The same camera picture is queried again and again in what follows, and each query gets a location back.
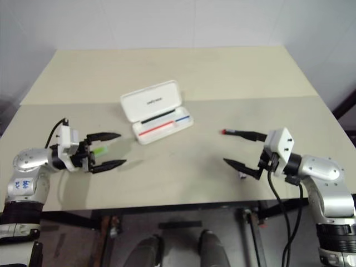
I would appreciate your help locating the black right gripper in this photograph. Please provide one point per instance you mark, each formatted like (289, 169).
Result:
(268, 160)

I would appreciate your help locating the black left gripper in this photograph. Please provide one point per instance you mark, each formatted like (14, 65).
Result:
(84, 157)

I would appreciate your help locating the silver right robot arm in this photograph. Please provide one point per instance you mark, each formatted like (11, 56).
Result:
(325, 178)

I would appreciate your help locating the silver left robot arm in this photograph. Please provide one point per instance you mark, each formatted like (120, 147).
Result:
(30, 164)

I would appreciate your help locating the white open pencil case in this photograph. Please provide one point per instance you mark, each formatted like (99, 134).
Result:
(151, 103)

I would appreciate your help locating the green highlighter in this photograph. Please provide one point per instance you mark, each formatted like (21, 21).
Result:
(100, 150)

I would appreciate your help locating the small white eraser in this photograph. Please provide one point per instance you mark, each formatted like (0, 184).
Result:
(242, 175)

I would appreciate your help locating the black pen with red cap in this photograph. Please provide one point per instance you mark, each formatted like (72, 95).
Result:
(231, 131)

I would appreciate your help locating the blue pen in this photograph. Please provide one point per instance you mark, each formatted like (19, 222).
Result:
(182, 119)

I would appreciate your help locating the dark rounded shape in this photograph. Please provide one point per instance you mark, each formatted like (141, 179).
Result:
(212, 247)

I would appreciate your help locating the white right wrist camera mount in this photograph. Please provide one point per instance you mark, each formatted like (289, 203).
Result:
(281, 144)

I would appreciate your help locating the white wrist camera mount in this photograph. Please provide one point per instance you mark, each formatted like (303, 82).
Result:
(281, 144)
(64, 136)

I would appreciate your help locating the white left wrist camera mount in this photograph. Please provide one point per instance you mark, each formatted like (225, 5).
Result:
(64, 136)

